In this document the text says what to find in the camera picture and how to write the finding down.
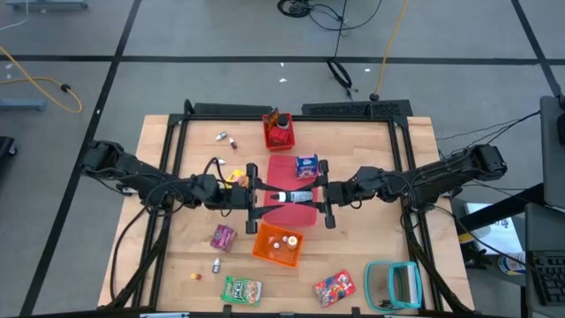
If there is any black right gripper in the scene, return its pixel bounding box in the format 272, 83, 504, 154
302, 159, 380, 230

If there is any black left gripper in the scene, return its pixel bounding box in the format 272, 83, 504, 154
202, 163, 286, 234

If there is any black food colouring bottle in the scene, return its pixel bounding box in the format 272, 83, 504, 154
269, 190, 315, 204

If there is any blue mini cereal box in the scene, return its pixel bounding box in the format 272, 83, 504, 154
294, 154, 320, 180

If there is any yellow mini cereal box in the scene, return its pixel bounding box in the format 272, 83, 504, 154
224, 169, 248, 189

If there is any orange plastic slotted basket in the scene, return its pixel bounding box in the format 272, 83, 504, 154
252, 221, 305, 269

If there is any purple Raisin Bran box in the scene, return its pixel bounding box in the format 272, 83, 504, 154
210, 223, 238, 254

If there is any orange snack packet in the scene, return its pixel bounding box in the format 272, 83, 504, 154
267, 108, 291, 147

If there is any red candy bag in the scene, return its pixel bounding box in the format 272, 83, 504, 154
312, 269, 357, 308

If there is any green candy bag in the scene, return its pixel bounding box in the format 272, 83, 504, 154
220, 276, 263, 307

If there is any translucent pink plastic tray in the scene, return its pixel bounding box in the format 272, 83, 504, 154
263, 154, 320, 228

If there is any small red plastic basket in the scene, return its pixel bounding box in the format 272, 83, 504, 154
261, 111, 296, 153

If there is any black vented box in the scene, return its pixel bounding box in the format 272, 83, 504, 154
301, 99, 414, 118

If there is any flat black box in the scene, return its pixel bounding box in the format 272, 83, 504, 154
192, 102, 274, 117

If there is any white paper sheet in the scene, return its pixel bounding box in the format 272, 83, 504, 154
462, 201, 525, 256

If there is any black desk bar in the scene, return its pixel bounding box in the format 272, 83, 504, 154
458, 183, 545, 231

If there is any white round container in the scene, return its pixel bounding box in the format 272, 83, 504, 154
497, 252, 527, 276

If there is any grey laptop with keyboard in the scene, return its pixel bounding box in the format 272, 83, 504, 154
524, 202, 565, 318

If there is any grey monitor back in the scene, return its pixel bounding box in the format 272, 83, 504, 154
539, 95, 565, 208

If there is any grey furniture foot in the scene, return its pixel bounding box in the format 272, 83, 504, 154
0, 97, 48, 112
4, 0, 89, 11

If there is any black floor object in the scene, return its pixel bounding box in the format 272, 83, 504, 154
0, 135, 19, 161

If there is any black metal table frame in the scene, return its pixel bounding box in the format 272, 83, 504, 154
108, 112, 476, 317

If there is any teal mesh wire basket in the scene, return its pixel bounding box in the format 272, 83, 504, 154
364, 260, 424, 314

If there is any yellow hanging cable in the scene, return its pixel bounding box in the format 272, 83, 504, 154
373, 0, 411, 102

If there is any black looped floor cable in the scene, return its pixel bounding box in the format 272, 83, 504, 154
325, 0, 359, 102

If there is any black coiled floor cable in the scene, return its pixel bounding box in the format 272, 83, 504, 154
276, 0, 384, 33

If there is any yellow floor cable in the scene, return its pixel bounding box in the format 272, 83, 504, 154
0, 46, 84, 114

